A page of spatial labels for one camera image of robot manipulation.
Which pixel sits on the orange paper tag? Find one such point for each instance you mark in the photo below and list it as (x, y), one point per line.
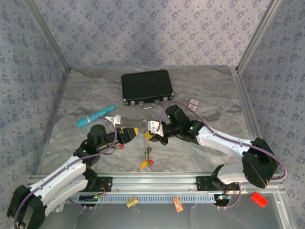
(177, 204)

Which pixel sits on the aluminium frame bar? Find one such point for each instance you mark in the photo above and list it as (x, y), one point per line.
(54, 114)
(252, 119)
(47, 35)
(259, 35)

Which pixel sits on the yellow key tag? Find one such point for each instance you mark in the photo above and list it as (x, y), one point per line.
(143, 165)

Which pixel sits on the teal pen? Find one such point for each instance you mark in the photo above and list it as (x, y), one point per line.
(95, 116)

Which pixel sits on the left circuit board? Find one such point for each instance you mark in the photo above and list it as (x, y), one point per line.
(89, 198)

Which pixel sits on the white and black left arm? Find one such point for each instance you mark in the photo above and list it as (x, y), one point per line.
(59, 177)

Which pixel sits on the black carry case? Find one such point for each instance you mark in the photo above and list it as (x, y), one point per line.
(146, 86)

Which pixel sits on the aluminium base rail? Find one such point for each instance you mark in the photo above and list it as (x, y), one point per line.
(155, 182)

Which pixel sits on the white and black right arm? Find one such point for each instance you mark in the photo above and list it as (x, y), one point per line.
(219, 146)

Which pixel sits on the right circuit board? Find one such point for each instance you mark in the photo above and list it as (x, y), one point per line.
(222, 198)

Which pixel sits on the beige binder clip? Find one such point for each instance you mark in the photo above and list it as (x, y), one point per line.
(131, 202)

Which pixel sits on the red plastic block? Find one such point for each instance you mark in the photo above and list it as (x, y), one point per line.
(259, 199)

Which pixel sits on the circuit board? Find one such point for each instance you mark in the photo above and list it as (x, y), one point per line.
(222, 198)
(89, 198)

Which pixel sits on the black capped key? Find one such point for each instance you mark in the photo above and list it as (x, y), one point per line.
(149, 150)

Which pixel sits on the small red key tag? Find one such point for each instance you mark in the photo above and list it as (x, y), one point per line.
(151, 162)

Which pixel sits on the small red white card packet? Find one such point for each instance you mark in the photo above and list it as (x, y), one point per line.
(193, 105)

